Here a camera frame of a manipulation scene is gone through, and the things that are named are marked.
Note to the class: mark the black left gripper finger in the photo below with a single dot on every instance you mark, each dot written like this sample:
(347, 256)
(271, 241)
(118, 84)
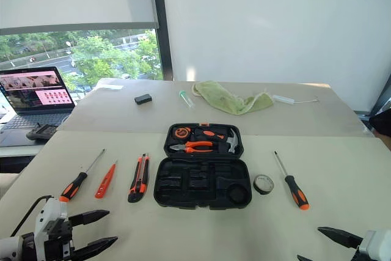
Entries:
(88, 216)
(94, 245)

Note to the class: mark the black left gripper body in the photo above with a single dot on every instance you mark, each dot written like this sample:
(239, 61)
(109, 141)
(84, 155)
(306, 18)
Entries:
(58, 236)

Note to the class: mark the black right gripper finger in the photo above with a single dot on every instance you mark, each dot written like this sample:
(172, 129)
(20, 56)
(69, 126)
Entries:
(305, 258)
(339, 236)

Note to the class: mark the long thin-shaft orange black screwdriver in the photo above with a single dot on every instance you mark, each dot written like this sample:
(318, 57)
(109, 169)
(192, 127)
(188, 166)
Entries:
(73, 187)

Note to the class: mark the orange voltage tester pen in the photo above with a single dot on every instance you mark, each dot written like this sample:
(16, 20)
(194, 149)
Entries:
(105, 183)

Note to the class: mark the thick-shaft orange black screwdriver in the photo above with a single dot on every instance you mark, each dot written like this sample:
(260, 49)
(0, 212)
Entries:
(296, 192)

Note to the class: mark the orange black utility knife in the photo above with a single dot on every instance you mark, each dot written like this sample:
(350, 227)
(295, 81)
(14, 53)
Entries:
(139, 181)

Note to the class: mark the black electrical tape roll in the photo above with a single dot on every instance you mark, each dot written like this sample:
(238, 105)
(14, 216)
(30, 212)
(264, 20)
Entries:
(258, 187)

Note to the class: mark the black orange tool kit case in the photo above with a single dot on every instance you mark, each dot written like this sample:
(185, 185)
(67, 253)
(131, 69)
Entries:
(201, 187)

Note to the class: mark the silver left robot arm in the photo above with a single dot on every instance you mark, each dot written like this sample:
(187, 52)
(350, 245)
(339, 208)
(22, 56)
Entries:
(10, 248)

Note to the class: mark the black handheld controller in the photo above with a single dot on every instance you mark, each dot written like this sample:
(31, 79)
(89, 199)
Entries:
(41, 132)

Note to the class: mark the dark object beside table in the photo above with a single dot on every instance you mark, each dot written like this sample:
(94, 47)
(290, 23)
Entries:
(381, 126)

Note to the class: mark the orange black tape measure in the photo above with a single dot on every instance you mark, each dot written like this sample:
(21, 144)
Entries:
(181, 132)

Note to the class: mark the small black rectangular box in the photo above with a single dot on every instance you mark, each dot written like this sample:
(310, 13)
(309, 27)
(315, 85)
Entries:
(143, 99)

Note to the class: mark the white paper label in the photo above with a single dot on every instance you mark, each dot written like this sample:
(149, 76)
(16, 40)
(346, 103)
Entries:
(112, 87)

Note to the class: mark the open laptop computer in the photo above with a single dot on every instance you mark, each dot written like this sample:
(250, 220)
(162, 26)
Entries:
(33, 90)

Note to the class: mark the clear tube green cap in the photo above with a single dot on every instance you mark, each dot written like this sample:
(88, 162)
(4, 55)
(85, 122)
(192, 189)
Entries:
(185, 98)

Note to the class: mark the green cloth towel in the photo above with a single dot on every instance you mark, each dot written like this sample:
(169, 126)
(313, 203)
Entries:
(226, 97)

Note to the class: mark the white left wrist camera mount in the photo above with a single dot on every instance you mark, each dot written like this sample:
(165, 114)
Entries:
(46, 209)

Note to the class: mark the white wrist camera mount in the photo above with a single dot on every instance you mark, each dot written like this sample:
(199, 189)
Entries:
(377, 244)
(46, 209)

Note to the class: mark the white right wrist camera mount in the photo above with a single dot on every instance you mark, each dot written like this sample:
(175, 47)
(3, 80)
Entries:
(377, 244)

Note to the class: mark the black window post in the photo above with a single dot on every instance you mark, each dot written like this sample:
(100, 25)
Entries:
(163, 28)

